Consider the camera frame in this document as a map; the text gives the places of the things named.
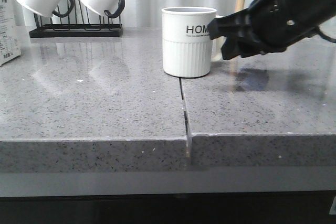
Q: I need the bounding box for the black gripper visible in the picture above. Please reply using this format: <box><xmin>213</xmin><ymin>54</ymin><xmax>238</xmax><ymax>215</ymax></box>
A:
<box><xmin>207</xmin><ymin>0</ymin><xmax>335</xmax><ymax>60</ymax></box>

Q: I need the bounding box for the white ribbed HOME cup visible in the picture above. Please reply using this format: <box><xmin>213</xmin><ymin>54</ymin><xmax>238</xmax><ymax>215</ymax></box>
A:
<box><xmin>162</xmin><ymin>6</ymin><xmax>224</xmax><ymax>78</ymax></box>

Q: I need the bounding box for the blue milk carton green cap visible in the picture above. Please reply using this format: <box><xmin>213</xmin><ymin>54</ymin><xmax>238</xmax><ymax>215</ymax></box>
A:
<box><xmin>1</xmin><ymin>0</ymin><xmax>21</xmax><ymax>66</ymax></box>

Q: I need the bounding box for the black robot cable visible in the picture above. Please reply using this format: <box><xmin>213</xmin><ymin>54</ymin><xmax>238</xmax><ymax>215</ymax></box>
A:
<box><xmin>316</xmin><ymin>24</ymin><xmax>336</xmax><ymax>44</ymax></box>

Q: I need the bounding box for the black wire mug rack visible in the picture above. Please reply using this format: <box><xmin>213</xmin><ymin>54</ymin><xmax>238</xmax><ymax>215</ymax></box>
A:
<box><xmin>29</xmin><ymin>0</ymin><xmax>123</xmax><ymax>38</ymax></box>

